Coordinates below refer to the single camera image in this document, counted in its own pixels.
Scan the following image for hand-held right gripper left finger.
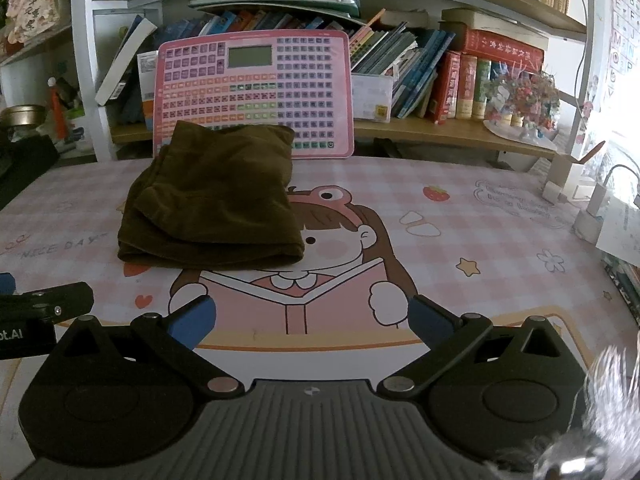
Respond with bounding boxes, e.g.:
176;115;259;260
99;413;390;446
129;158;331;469
55;294;247;396

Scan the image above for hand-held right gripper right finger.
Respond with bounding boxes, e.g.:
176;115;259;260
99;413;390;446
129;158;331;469
376;293;572;396

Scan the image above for olive brown pants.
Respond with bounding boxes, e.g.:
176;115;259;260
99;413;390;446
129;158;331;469
116;120;306;269

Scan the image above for pink checked cartoon desk mat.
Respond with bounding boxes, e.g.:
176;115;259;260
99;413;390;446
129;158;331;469
0;152;640;480

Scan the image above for black bag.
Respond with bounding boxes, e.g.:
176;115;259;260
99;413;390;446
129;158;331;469
0;134;62;212

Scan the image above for gold metal bowl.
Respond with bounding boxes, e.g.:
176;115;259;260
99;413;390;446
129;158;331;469
0;104;49;129

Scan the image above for orange red bottle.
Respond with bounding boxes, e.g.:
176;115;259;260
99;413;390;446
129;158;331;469
47;76;69;142

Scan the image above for white fluffy sleeve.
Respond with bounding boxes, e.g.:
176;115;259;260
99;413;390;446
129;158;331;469
529;329;640;480

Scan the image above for large white charger adapter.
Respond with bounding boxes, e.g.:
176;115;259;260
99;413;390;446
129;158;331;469
572;182;610;244

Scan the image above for stack of books on desk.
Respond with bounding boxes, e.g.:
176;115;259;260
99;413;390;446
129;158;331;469
599;254;640;328

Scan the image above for white paper sheet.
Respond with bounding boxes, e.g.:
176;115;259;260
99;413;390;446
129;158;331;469
594;199;640;267

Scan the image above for white labelled box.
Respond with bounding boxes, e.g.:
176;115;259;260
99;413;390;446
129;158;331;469
350;72;394;124

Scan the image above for colourful artificial flower ornament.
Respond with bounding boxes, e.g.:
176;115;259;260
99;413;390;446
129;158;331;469
483;66;562;142

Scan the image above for large white leaning book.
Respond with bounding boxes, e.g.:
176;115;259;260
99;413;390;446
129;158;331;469
94;15;159;107

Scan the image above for row of books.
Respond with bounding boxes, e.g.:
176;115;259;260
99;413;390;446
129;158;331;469
117;7;547;126

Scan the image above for pink toy keyboard tablet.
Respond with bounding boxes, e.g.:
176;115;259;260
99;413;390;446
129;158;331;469
152;29;356;160

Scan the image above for pink floral paper ornament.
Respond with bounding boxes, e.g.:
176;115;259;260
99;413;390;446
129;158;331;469
4;0;72;45

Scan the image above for green flat folder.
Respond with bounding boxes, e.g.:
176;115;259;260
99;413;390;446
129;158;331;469
188;0;362;22

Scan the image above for wooden bookshelf with white frame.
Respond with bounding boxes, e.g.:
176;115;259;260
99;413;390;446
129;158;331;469
70;0;608;165

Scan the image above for alphabet wall poster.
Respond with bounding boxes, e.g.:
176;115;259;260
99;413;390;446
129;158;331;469
606;0;640;107

